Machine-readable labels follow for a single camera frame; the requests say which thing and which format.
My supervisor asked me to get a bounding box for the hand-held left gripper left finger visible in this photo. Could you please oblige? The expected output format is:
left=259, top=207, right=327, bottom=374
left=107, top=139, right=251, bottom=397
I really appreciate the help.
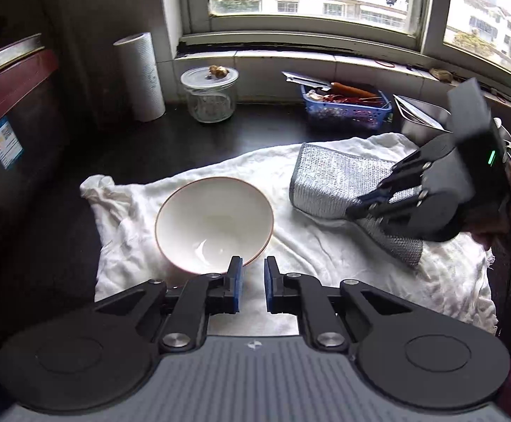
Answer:
left=95, top=255, right=244, bottom=355

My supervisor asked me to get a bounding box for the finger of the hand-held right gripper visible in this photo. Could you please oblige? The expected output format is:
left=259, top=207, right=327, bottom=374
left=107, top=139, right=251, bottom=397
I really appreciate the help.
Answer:
left=345, top=188, right=433, bottom=226
left=374, top=149, right=433, bottom=197

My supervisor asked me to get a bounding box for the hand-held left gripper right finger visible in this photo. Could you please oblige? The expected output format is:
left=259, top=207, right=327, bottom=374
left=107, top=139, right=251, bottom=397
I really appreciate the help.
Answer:
left=264, top=256, right=415, bottom=355

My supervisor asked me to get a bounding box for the silver mesh dishcloth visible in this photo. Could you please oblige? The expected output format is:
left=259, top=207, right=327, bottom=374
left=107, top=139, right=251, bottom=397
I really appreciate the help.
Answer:
left=289, top=142, right=424, bottom=270

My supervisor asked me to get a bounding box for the white bowl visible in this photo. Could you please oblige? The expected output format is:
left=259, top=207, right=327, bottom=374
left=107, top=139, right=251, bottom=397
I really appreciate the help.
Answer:
left=155, top=177, right=275, bottom=275

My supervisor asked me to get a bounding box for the steel container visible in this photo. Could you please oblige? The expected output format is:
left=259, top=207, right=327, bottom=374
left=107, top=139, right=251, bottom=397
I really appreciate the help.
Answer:
left=393, top=94, right=453, bottom=144

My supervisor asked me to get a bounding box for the blue plastic basket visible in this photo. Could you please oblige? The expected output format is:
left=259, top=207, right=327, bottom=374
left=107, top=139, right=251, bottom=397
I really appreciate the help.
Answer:
left=300, top=83, right=394, bottom=132

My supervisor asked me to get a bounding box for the steel cleaver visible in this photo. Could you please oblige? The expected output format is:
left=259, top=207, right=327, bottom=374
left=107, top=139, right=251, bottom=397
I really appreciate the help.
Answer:
left=282, top=71, right=332, bottom=91

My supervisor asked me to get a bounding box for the glass jar with lid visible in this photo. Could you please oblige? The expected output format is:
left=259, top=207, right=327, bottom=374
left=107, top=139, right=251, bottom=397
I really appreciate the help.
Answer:
left=180, top=66, right=240, bottom=124

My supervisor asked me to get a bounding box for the white paper towel roll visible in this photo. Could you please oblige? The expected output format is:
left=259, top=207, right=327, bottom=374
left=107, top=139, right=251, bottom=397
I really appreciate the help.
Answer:
left=113, top=32, right=167, bottom=123

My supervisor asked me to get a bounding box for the dark red appliance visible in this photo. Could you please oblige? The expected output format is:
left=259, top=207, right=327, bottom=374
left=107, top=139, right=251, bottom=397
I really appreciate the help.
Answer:
left=0, top=33, right=70, bottom=247

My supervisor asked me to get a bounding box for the orange handled tool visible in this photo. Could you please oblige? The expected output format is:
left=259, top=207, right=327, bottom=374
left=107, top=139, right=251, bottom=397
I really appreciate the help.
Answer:
left=330, top=81, right=382, bottom=100

